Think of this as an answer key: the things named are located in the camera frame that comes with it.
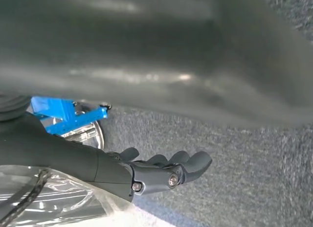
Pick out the blue metal shelf rack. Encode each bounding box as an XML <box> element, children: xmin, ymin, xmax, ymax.
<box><xmin>29</xmin><ymin>95</ymin><xmax>109</xmax><ymax>136</ymax></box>

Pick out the clear plastic film cover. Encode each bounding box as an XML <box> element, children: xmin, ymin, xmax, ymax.
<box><xmin>0</xmin><ymin>164</ymin><xmax>137</xmax><ymax>227</ymax></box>

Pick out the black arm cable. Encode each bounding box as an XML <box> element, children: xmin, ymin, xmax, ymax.
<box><xmin>0</xmin><ymin>168</ymin><xmax>52</xmax><ymax>227</ymax></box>

